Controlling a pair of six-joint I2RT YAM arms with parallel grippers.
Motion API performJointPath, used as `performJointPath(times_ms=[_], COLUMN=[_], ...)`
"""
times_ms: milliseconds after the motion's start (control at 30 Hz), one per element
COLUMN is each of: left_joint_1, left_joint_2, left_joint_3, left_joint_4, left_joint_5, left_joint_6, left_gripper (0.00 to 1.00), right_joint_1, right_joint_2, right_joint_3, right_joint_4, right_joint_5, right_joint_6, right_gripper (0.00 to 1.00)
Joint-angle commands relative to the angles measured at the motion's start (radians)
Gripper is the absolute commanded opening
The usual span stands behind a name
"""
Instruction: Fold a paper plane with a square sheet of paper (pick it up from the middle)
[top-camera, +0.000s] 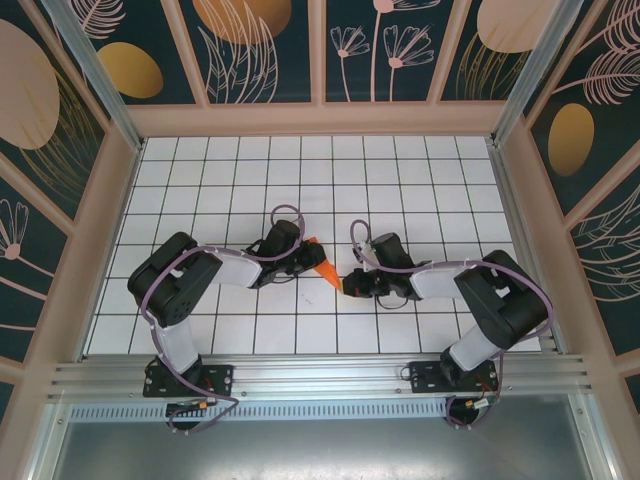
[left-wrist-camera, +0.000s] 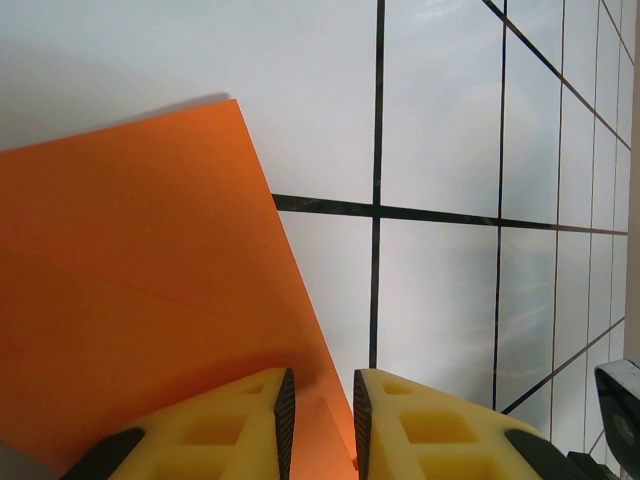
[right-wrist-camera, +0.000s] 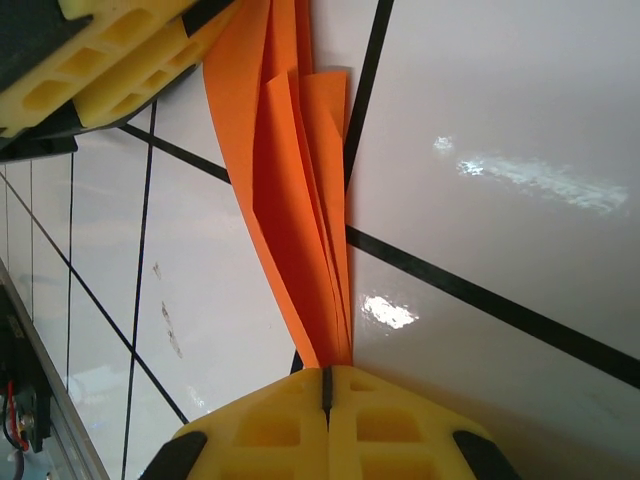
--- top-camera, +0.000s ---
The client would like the slotted grey cable duct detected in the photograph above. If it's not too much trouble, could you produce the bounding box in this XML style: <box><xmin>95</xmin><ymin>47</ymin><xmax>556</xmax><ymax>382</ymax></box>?
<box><xmin>69</xmin><ymin>399</ymin><xmax>451</xmax><ymax>422</ymax></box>

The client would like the grey metal sheet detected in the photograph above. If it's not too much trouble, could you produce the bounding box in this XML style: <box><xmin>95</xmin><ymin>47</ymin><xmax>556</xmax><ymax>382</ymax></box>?
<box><xmin>29</xmin><ymin>419</ymin><xmax>616</xmax><ymax>480</ymax></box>

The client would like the aluminium corner post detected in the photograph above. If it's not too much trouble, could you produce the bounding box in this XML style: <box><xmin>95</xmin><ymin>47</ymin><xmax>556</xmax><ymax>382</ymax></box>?
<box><xmin>492</xmin><ymin>0</ymin><xmax>586</xmax><ymax>146</ymax></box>
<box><xmin>39</xmin><ymin>0</ymin><xmax>146</xmax><ymax>154</ymax></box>

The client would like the aluminium mounting rail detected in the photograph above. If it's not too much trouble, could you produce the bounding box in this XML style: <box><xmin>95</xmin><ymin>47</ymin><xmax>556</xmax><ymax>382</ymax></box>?
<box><xmin>47</xmin><ymin>353</ymin><xmax>596</xmax><ymax>401</ymax></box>

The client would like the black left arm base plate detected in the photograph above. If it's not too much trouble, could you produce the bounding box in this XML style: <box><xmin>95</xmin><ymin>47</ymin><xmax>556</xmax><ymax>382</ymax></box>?
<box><xmin>143</xmin><ymin>364</ymin><xmax>236</xmax><ymax>399</ymax></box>

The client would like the aluminium side rail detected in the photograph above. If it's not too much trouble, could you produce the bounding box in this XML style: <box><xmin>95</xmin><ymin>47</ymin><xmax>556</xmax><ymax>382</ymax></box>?
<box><xmin>487</xmin><ymin>137</ymin><xmax>569</xmax><ymax>354</ymax></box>

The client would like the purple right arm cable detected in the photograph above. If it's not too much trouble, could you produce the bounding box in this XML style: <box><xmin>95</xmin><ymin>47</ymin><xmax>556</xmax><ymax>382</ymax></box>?
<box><xmin>349</xmin><ymin>219</ymin><xmax>556</xmax><ymax>431</ymax></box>

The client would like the orange paper sheet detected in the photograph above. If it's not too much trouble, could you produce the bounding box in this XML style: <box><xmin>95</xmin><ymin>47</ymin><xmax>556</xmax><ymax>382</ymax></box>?
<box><xmin>305</xmin><ymin>235</ymin><xmax>345</xmax><ymax>294</ymax></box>

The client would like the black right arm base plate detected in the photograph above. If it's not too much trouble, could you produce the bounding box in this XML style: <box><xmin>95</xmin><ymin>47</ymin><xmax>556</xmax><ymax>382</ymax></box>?
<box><xmin>408</xmin><ymin>360</ymin><xmax>500</xmax><ymax>395</ymax></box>

